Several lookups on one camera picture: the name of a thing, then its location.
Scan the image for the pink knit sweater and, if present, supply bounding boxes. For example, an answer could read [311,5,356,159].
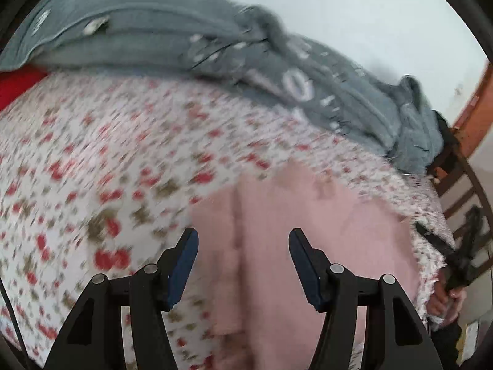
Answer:
[191,161,419,369]

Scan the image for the person's right hand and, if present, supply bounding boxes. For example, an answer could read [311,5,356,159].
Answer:
[426,268,467,331]

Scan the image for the black garment on footboard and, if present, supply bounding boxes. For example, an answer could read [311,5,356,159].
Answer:
[432,110,460,173]

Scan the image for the orange wooden door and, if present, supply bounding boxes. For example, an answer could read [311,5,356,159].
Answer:
[453,63,493,158]

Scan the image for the floral bed sheet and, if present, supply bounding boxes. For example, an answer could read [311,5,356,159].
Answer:
[1,72,452,366]

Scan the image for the red pillow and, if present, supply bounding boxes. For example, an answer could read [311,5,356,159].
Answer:
[0,64,48,110]

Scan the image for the grey floral blanket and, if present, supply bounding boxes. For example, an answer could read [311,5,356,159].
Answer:
[1,0,444,174]

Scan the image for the dark wooden bed frame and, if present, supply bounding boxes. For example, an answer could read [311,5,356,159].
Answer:
[428,147,492,281]

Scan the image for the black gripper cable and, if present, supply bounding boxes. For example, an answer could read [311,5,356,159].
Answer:
[0,276,30,370]

